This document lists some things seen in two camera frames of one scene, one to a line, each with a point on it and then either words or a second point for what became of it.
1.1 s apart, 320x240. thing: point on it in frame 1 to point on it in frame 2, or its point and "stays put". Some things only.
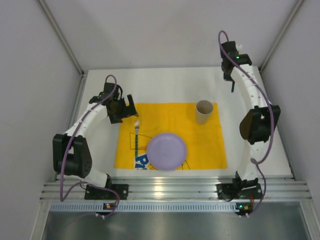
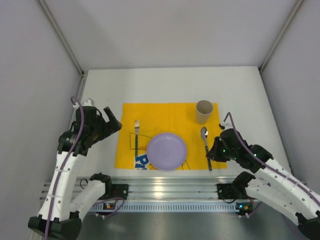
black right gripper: x=230 y=75 to x=217 y=152
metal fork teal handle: x=136 y=129 stays put
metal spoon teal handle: x=233 y=86 to x=204 y=134
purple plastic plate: x=166 y=151 stays put
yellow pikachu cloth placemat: x=204 y=143 stays put
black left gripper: x=124 y=110 to x=100 y=125
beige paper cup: x=204 y=108 stays put
